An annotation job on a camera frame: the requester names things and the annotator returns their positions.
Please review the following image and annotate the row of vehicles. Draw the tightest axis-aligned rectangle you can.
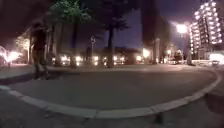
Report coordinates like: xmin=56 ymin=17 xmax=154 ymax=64
xmin=51 ymin=54 xmax=144 ymax=67

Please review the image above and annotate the grey paved pavement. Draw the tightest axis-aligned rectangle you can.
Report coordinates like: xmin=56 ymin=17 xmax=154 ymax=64
xmin=0 ymin=63 xmax=219 ymax=112

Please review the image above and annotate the round sign on pole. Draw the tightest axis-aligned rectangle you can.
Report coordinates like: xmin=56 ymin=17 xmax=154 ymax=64
xmin=90 ymin=35 xmax=97 ymax=65

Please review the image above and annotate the pale stone kerb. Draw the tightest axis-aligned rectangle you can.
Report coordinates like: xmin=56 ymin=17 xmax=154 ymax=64
xmin=0 ymin=69 xmax=224 ymax=120

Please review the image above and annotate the dark building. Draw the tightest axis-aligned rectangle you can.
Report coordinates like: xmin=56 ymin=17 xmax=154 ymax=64
xmin=139 ymin=0 xmax=173 ymax=64

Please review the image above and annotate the person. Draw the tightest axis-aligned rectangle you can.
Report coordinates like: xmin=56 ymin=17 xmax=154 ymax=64
xmin=29 ymin=20 xmax=52 ymax=81

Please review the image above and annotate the street lamp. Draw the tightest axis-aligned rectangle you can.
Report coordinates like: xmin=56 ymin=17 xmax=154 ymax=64
xmin=176 ymin=23 xmax=190 ymax=61

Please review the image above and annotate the grey asphalt road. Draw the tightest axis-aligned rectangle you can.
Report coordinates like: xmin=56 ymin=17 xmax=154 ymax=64
xmin=0 ymin=68 xmax=224 ymax=128

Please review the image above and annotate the tall lit building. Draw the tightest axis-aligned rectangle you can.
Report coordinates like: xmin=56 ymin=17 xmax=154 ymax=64
xmin=189 ymin=0 xmax=224 ymax=61

